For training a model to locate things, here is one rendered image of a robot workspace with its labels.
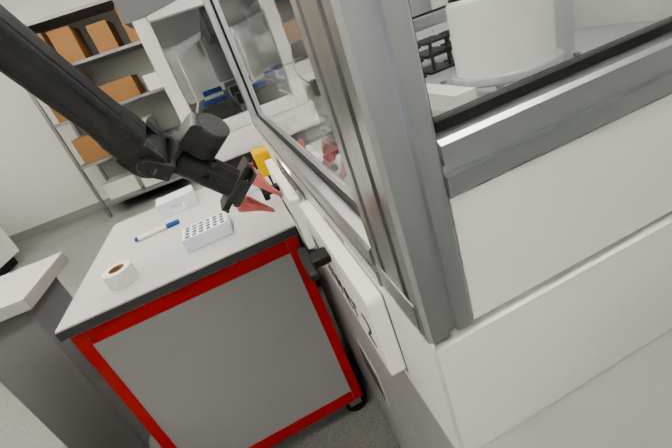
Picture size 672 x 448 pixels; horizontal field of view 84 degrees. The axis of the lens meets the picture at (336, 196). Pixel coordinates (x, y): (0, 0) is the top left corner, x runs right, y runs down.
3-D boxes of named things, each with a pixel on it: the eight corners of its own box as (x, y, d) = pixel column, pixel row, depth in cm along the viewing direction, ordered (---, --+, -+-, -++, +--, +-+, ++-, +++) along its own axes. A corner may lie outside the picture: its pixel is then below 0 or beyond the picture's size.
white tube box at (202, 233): (188, 253, 97) (181, 241, 95) (188, 240, 104) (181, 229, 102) (233, 232, 99) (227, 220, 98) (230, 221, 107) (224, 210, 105)
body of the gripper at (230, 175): (256, 167, 68) (218, 149, 65) (230, 215, 70) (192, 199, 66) (251, 159, 74) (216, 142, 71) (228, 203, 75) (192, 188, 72)
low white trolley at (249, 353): (206, 510, 113) (53, 333, 82) (205, 363, 169) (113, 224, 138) (374, 413, 124) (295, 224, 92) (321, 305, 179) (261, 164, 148)
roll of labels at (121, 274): (141, 268, 97) (133, 256, 96) (135, 283, 91) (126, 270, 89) (114, 279, 96) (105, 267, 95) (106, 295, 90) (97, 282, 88)
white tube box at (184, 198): (163, 219, 125) (155, 206, 123) (163, 211, 133) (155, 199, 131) (199, 203, 129) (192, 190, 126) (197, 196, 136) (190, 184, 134)
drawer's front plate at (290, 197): (310, 251, 68) (288, 199, 63) (280, 199, 94) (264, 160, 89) (318, 247, 68) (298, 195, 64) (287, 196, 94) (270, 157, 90)
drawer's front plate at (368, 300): (393, 379, 40) (366, 303, 35) (318, 255, 66) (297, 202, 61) (407, 371, 40) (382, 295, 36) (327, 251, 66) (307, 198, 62)
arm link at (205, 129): (133, 139, 66) (132, 174, 60) (156, 87, 60) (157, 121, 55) (200, 157, 73) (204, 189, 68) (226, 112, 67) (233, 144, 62)
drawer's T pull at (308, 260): (312, 284, 46) (308, 275, 45) (298, 256, 52) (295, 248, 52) (339, 271, 46) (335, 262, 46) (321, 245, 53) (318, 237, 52)
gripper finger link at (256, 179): (291, 190, 72) (247, 170, 68) (274, 222, 73) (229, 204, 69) (284, 181, 78) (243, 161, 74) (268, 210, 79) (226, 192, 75)
